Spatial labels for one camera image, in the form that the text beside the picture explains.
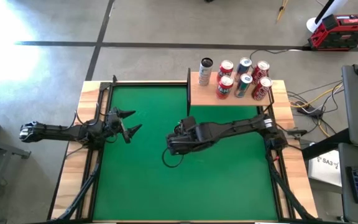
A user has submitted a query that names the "black floor cable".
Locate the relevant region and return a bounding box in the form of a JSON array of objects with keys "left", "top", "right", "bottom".
[{"left": 249, "top": 48, "right": 306, "bottom": 63}]

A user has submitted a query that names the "Red Bull Sugarfree can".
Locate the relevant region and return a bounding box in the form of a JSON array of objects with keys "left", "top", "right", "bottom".
[{"left": 234, "top": 73, "right": 254, "bottom": 98}]

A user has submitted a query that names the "red toolbox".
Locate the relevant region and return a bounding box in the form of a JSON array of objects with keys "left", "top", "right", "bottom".
[{"left": 307, "top": 12, "right": 358, "bottom": 52}]

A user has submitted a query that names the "white slim can black top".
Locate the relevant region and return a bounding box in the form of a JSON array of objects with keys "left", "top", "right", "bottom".
[{"left": 198, "top": 57, "right": 214, "bottom": 87}]

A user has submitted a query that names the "wooden shelf board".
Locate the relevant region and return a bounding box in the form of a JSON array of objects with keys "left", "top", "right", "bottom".
[{"left": 190, "top": 72, "right": 270, "bottom": 106}]

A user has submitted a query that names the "black aluminium table frame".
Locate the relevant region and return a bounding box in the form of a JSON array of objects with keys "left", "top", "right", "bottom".
[{"left": 47, "top": 74, "right": 323, "bottom": 224}]

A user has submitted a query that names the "white SA3 label sheet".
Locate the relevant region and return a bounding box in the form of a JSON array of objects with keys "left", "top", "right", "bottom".
[{"left": 308, "top": 149, "right": 343, "bottom": 187}]

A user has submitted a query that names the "raised wooden shelf platform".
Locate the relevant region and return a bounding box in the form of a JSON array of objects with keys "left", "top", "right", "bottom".
[{"left": 186, "top": 67, "right": 275, "bottom": 118}]

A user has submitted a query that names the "red Coca-Cola can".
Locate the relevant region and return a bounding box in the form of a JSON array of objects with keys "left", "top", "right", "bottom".
[
  {"left": 252, "top": 76, "right": 273, "bottom": 101},
  {"left": 252, "top": 60, "right": 270, "bottom": 81}
]

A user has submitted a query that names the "yellow tripod leg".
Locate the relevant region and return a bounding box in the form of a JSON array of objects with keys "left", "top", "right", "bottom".
[{"left": 275, "top": 0, "right": 287, "bottom": 23}]

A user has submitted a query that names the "red Fanta can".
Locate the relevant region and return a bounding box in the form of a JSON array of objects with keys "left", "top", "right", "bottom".
[
  {"left": 218, "top": 59, "right": 234, "bottom": 78},
  {"left": 215, "top": 75, "right": 234, "bottom": 100}
]

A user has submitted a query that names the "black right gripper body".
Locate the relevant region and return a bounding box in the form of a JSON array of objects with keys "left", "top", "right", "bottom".
[{"left": 165, "top": 117, "right": 211, "bottom": 156}]

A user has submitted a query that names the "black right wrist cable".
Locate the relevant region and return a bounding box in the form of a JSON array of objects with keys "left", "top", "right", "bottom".
[{"left": 162, "top": 147, "right": 185, "bottom": 169}]

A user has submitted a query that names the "green table mat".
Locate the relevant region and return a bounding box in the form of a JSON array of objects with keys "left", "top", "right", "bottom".
[{"left": 92, "top": 85, "right": 278, "bottom": 222}]

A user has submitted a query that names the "blue Red Bull can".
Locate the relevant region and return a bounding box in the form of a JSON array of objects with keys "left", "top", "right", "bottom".
[{"left": 235, "top": 57, "right": 253, "bottom": 77}]

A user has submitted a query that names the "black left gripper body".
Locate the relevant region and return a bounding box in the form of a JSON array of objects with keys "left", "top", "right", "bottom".
[{"left": 103, "top": 107, "right": 127, "bottom": 141}]

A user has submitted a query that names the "black power strip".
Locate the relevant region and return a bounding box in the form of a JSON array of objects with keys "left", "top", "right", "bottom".
[{"left": 295, "top": 101, "right": 319, "bottom": 116}]

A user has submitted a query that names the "yellow floor cable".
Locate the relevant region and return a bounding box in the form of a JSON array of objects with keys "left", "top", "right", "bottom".
[{"left": 290, "top": 85, "right": 344, "bottom": 138}]

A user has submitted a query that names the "white floor stand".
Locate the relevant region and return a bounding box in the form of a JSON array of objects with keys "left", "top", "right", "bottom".
[{"left": 305, "top": 0, "right": 349, "bottom": 34}]

